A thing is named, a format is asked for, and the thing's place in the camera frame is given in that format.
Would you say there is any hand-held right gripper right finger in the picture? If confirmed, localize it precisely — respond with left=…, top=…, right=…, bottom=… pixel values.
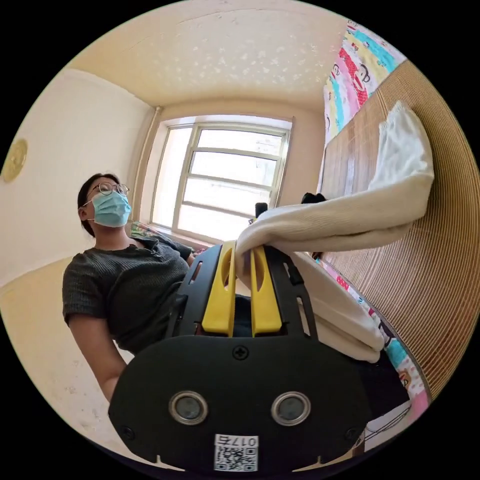
left=250, top=245, right=283, bottom=337

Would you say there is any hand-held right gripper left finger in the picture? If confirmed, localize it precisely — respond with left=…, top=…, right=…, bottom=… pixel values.
left=201, top=241, right=238, bottom=337

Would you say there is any white long sleeve garment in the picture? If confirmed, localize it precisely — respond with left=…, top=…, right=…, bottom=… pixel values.
left=235, top=100, right=436, bottom=364

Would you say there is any person's right forearm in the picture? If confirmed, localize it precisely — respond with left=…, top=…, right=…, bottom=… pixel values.
left=89, top=350, right=129, bottom=405

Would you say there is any person's body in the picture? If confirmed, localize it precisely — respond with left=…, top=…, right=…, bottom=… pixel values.
left=61, top=172, right=197, bottom=376

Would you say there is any round gold ceiling lamp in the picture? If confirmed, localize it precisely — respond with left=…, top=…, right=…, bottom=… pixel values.
left=1, top=138, right=29, bottom=185

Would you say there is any window with white frame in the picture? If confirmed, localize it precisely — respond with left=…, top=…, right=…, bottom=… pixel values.
left=149, top=115, right=294, bottom=245

